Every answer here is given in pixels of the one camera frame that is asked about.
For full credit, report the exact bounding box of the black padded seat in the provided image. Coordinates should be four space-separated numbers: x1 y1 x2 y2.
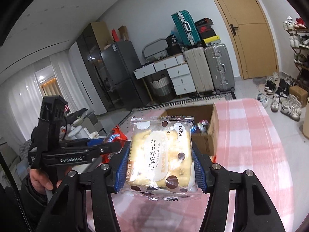
65 108 96 124

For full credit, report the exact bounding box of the shoe rack with shoes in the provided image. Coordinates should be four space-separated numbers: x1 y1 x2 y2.
283 16 309 87

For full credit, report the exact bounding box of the grey metal tube frame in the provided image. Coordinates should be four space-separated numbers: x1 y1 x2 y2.
142 37 169 61

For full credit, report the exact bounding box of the person's left forearm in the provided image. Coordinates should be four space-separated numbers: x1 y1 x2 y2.
0 174 51 232

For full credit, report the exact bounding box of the grey door mat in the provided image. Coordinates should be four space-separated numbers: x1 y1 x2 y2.
252 77 267 87

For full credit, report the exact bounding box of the spotted cream cake packet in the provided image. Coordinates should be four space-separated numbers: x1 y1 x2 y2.
120 116 203 201

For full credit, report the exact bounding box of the white round pot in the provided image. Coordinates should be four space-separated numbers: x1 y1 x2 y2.
68 126 90 139

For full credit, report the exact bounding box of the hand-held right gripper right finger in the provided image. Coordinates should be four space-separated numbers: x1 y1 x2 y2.
191 142 286 232

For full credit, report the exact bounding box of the pink checked tablecloth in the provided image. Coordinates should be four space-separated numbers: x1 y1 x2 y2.
106 98 300 232

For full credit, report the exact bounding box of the cream waste bin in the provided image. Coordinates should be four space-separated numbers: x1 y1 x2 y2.
299 98 309 145

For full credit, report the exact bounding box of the person's left hand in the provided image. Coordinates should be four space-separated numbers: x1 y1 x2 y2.
29 165 73 190

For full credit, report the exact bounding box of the wooden door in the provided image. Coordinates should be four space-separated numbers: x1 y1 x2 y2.
201 0 279 80

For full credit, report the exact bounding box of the small brown cardboard box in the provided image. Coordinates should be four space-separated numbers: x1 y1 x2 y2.
289 86 308 108

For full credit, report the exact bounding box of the yellow shoebox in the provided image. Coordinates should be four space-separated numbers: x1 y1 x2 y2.
202 35 221 46

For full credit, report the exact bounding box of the teal suitcase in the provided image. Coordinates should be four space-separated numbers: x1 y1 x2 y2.
171 10 202 47

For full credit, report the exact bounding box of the dark glass cabinet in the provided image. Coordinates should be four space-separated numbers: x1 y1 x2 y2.
78 22 114 113

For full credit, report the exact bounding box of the silver suitcase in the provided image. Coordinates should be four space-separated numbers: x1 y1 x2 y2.
204 43 236 95

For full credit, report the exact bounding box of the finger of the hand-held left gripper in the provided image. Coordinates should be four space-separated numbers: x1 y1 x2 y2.
89 141 121 161
60 137 108 149

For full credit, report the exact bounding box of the black shoebox red stripe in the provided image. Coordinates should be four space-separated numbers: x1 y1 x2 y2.
194 17 214 27

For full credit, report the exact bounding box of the black fridge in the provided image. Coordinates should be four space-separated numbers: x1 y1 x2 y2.
100 41 150 110

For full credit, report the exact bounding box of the red white snack packet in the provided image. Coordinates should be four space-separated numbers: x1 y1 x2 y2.
111 125 128 142

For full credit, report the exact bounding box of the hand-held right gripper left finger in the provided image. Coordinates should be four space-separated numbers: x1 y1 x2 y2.
41 140 132 232

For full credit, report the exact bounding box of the plain black shoebox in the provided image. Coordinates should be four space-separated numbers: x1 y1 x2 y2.
199 30 218 40

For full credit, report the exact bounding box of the woven laundry basket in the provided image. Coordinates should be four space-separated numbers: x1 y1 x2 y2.
150 74 174 102

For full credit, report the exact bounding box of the tan curtain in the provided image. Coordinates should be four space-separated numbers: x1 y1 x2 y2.
41 77 61 97

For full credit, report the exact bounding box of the black gift bag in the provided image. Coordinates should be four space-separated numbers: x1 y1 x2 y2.
165 35 183 56

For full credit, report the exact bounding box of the white drawer desk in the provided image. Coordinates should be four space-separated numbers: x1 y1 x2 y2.
134 53 196 102

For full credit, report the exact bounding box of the white wardrobe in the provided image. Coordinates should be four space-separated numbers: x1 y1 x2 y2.
68 41 108 116

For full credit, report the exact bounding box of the pile of sneakers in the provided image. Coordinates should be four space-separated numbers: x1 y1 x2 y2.
256 71 303 122

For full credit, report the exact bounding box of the beige suitcase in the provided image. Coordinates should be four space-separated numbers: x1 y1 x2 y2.
183 46 215 97

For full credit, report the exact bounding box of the white sheer curtain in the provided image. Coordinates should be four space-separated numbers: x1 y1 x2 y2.
49 53 78 116
7 80 44 148

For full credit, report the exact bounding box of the brown paper bag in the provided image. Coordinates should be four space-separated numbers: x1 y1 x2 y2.
118 25 129 41

